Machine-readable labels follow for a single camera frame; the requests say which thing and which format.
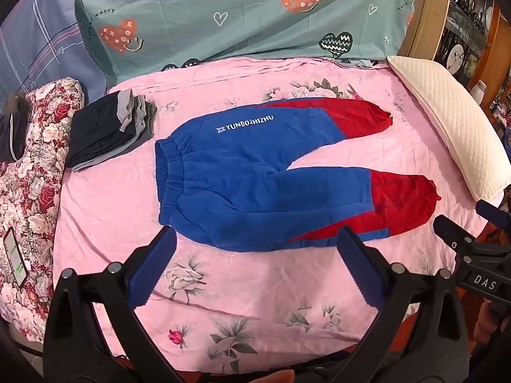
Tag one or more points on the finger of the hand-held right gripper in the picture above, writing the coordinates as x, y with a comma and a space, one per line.
453, 233
493, 212

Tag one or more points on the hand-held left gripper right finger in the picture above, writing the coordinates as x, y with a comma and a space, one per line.
357, 267

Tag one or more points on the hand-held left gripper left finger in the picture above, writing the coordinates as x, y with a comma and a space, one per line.
157, 263

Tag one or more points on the blue and red pants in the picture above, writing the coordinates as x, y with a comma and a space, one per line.
255, 175

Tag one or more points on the pink floral bed sheet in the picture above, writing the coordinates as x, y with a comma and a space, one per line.
223, 287

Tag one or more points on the white quilted pillow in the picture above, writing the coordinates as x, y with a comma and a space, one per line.
451, 123

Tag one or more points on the stack of folded dark clothes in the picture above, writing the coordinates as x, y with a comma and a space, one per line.
109, 129

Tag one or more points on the smartphone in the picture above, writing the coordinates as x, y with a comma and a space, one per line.
14, 257

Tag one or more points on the red floral quilt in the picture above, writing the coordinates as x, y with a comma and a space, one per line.
36, 175

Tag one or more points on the wooden display shelf with plates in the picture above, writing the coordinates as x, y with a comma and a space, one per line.
479, 28

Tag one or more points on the dark brown garment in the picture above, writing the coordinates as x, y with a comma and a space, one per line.
12, 127

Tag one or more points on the wooden headboard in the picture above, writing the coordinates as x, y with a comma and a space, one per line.
429, 10

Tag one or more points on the blue plaid pillow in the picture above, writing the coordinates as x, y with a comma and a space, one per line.
44, 44

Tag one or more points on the green heart-print blanket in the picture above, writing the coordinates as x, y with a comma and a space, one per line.
223, 12

